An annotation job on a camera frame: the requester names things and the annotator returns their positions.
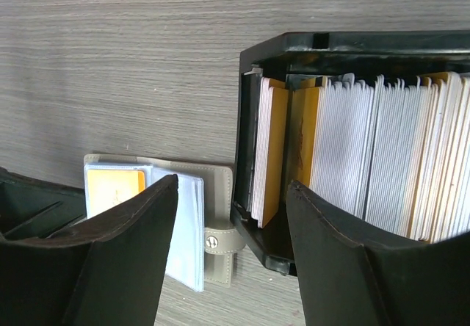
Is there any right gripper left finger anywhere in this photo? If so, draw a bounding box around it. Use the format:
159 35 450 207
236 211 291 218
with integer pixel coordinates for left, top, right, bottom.
1 175 178 325

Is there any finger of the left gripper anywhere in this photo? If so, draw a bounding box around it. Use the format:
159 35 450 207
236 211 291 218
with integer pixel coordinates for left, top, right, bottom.
1 168 86 236

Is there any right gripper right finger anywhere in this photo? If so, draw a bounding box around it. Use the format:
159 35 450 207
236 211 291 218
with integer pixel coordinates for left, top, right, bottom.
286 181 469 325

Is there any grey leather card holder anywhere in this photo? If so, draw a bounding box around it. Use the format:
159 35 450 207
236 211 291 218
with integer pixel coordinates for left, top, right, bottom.
84 154 245 291

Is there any black card box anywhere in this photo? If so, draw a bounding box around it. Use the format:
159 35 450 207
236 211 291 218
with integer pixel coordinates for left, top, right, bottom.
231 30 469 276

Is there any stack of white cards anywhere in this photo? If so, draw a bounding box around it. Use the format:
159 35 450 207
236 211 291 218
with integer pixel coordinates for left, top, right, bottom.
250 72 469 243

